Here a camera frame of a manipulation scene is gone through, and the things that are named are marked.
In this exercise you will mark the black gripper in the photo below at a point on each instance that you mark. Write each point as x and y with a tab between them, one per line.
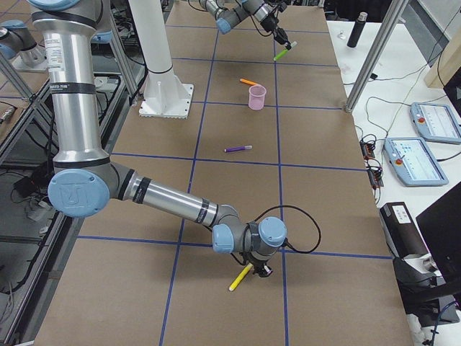
256	264
271	24

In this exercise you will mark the pink mesh pen holder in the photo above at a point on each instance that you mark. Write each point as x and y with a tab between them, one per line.
257	95

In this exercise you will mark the black computer monitor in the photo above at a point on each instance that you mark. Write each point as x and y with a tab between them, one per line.
439	225

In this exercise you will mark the black water bottle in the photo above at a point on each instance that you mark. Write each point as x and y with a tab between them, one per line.
357	30

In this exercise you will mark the far teach pendant tablet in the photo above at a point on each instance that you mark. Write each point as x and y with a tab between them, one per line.
436	123

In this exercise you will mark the near teach pendant tablet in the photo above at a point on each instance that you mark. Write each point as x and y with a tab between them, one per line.
413	162

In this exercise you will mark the aluminium frame post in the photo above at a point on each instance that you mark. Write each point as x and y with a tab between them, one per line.
381	39

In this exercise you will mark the purple highlighter pen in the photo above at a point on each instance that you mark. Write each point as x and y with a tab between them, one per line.
238	148

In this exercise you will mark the yellow highlighter pen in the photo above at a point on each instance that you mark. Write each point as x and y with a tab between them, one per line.
237	281

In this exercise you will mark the orange highlighter pen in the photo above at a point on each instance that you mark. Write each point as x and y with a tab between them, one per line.
248	82

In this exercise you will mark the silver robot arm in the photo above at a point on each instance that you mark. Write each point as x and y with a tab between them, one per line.
264	12
85	179

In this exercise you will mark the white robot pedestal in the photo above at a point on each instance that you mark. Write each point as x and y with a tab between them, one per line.
164	95

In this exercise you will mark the teach pendant tablet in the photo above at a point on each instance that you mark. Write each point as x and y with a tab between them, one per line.
413	162
436	123

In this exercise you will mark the green highlighter pen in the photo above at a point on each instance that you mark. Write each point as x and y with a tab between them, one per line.
284	52

